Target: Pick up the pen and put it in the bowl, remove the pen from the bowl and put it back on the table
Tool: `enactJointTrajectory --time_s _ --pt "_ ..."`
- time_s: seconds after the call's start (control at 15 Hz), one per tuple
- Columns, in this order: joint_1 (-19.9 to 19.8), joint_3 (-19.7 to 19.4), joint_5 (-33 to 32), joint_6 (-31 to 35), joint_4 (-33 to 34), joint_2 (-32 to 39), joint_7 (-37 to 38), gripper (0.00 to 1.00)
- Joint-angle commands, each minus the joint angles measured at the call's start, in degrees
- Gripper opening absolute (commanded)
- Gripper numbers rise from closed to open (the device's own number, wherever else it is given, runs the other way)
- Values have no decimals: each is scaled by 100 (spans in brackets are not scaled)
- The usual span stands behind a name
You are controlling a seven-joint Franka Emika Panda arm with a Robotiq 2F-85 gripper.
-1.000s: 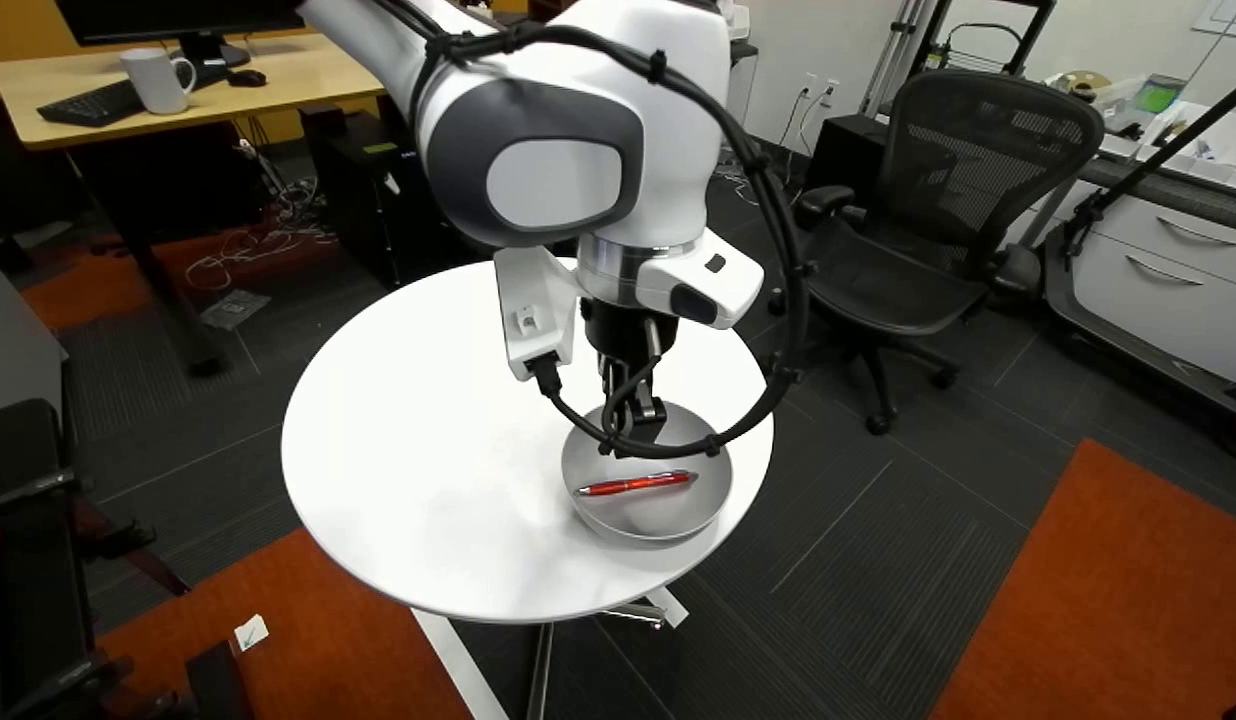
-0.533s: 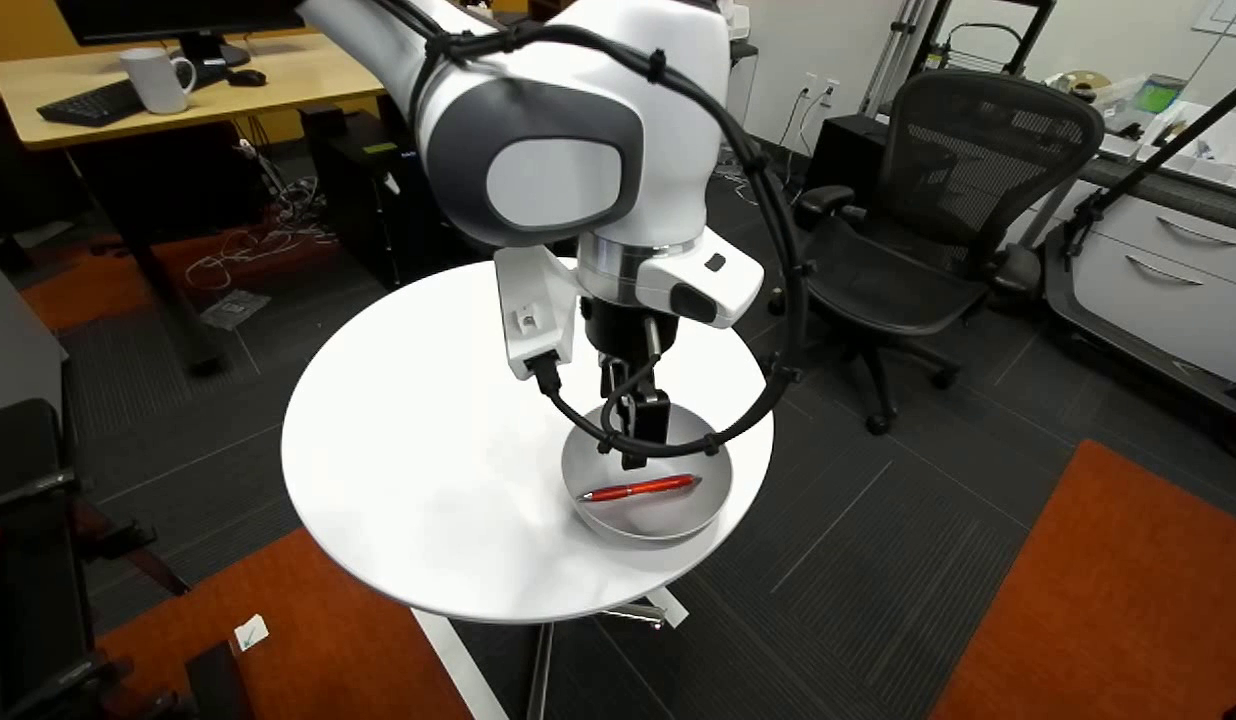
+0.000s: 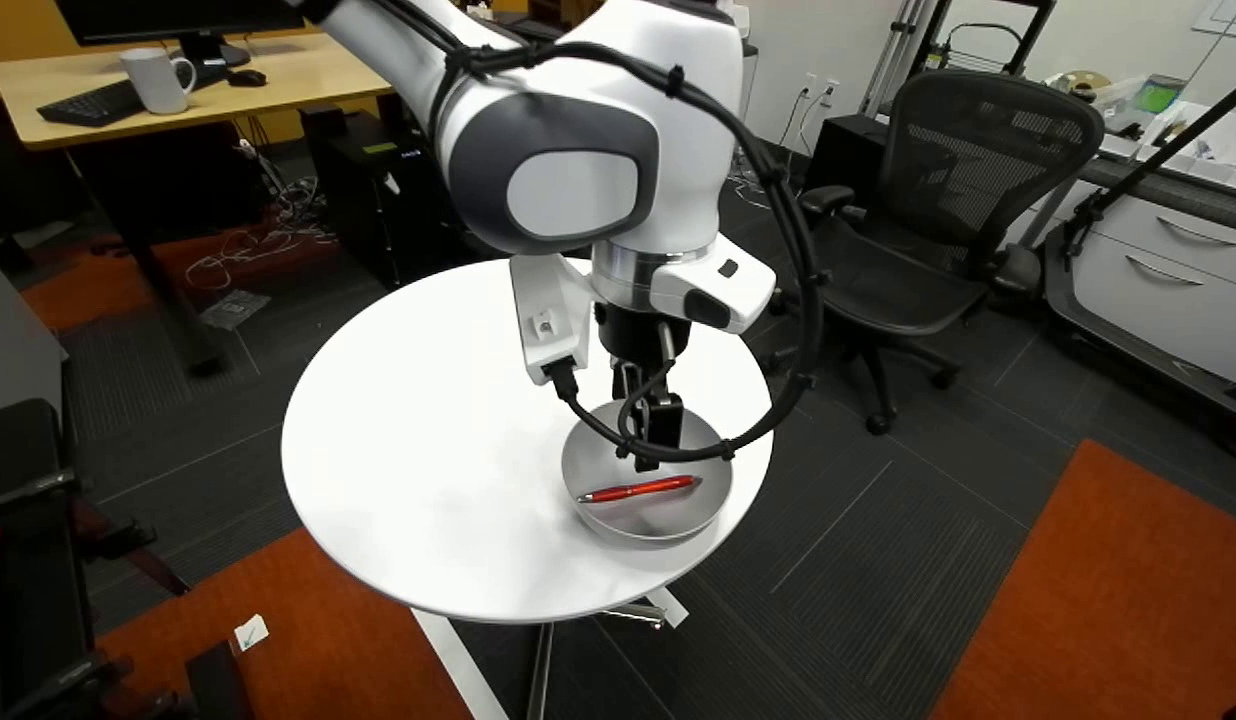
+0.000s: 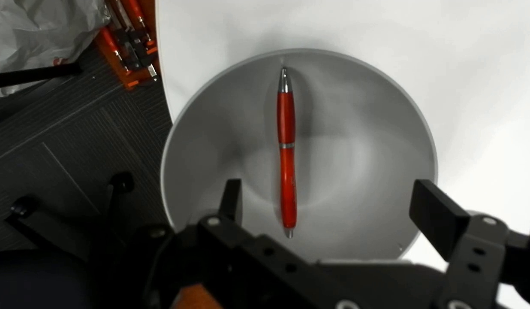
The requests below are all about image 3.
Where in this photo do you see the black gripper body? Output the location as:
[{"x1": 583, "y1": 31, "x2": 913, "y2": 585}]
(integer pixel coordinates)
[{"x1": 592, "y1": 301, "x2": 697, "y2": 403}]

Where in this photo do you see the red ballpoint pen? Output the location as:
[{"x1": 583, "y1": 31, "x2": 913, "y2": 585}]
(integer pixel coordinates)
[{"x1": 577, "y1": 471, "x2": 709, "y2": 509}]

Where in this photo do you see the silver metal bowl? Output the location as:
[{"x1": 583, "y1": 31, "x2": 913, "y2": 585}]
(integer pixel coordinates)
[{"x1": 557, "y1": 394, "x2": 736, "y2": 549}]

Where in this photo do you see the black computer tower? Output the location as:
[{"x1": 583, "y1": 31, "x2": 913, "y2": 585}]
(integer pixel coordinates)
[{"x1": 302, "y1": 96, "x2": 449, "y2": 291}]

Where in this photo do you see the grey floor box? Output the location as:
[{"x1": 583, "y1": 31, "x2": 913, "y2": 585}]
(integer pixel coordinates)
[{"x1": 192, "y1": 285, "x2": 278, "y2": 330}]

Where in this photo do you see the black mesh office chair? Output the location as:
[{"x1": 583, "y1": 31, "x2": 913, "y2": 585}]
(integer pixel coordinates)
[{"x1": 767, "y1": 68, "x2": 1110, "y2": 439}]

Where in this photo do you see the white paper tag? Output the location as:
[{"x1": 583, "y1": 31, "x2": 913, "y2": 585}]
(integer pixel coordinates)
[{"x1": 228, "y1": 612, "x2": 278, "y2": 656}]

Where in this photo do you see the wooden office desk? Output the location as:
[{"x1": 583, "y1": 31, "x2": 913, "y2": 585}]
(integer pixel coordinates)
[{"x1": 0, "y1": 24, "x2": 398, "y2": 378}]

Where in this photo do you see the black floor object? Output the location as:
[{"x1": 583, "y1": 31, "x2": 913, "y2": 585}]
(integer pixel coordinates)
[{"x1": 181, "y1": 638, "x2": 253, "y2": 720}]

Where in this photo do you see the white drawer cabinet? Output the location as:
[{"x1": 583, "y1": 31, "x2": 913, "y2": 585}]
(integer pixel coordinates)
[{"x1": 1041, "y1": 145, "x2": 1236, "y2": 393}]

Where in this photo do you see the black slanted pole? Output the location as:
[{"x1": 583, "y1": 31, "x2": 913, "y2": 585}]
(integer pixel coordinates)
[{"x1": 1061, "y1": 71, "x2": 1236, "y2": 258}]

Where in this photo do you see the white mug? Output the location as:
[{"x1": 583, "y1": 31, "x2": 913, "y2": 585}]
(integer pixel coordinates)
[{"x1": 116, "y1": 43, "x2": 199, "y2": 114}]

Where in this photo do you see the black computer monitor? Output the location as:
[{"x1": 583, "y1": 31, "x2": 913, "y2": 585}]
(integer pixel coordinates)
[{"x1": 51, "y1": 0, "x2": 308, "y2": 71}]

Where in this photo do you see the green desk item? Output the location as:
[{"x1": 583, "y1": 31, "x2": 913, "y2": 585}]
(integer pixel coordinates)
[{"x1": 1133, "y1": 71, "x2": 1193, "y2": 114}]

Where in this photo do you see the black keyboard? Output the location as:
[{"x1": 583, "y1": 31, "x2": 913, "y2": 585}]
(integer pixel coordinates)
[{"x1": 31, "y1": 76, "x2": 154, "y2": 132}]

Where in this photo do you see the dark side cabinet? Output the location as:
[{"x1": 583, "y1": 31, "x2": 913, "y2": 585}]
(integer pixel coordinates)
[{"x1": 0, "y1": 245, "x2": 74, "y2": 525}]

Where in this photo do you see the black chair with armrest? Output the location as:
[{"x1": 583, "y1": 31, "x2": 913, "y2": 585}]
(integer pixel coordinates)
[{"x1": 0, "y1": 394, "x2": 154, "y2": 720}]

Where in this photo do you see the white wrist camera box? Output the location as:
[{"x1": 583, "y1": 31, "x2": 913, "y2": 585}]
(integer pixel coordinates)
[{"x1": 507, "y1": 250, "x2": 597, "y2": 393}]

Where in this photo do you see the black box by wall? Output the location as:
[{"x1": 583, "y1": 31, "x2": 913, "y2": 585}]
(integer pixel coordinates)
[{"x1": 814, "y1": 110, "x2": 899, "y2": 204}]

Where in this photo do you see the white wall outlet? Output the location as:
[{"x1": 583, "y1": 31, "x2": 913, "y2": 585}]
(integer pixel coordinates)
[{"x1": 795, "y1": 71, "x2": 845, "y2": 110}]

